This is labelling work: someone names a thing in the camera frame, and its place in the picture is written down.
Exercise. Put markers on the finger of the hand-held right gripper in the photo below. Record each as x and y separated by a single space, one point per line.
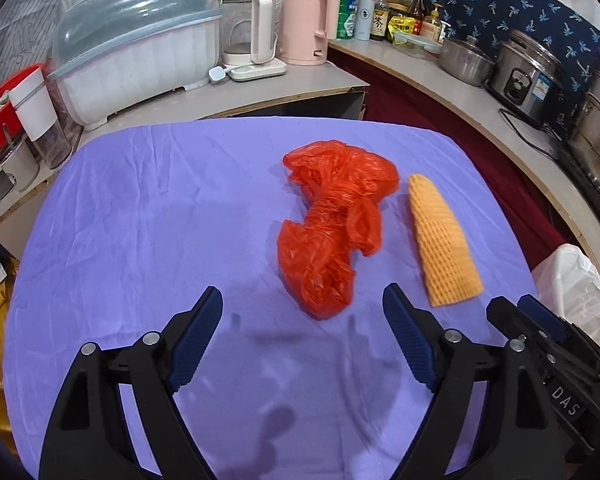
542 315
505 315

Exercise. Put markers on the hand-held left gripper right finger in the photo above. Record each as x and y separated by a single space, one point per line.
410 340

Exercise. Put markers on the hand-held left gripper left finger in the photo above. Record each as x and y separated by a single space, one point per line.
195 340

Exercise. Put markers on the white trash bag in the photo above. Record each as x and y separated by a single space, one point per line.
575 285

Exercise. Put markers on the orange-red plastic bag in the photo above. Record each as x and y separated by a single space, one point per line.
330 240

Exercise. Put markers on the orange foam net sleeve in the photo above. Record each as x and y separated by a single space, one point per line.
442 245

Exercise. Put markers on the purple tablecloth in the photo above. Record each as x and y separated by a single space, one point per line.
130 235

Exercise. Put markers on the tall steel stockpot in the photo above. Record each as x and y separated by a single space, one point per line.
597 135

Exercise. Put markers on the steel rice cooker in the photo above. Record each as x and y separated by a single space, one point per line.
522 80

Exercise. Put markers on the white mug with spoon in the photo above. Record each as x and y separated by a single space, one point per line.
22 170

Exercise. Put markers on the steel pot with glass lid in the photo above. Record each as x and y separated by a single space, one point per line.
465 62

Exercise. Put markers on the white power plug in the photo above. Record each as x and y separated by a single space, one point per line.
218 74

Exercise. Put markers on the white blender cup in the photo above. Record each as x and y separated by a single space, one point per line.
37 115

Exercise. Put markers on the white dish box with lid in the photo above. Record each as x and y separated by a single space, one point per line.
140 70

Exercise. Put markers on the clear food container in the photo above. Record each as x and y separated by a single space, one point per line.
417 42

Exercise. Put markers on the pump dispenser bottle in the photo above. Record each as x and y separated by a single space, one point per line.
431 27

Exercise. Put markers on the yellow packet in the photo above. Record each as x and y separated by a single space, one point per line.
402 27

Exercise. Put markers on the blue patterned cloth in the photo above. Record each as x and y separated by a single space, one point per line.
505 0

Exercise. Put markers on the white glass kettle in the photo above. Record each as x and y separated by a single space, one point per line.
260 30

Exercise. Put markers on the slim dark sauce bottle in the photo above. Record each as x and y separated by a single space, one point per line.
416 10

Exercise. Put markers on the dark sauce bottle white label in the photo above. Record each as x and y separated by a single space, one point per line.
379 20

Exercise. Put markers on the green packet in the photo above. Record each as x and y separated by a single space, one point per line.
347 15

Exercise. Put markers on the pink electric kettle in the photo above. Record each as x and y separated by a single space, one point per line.
300 25

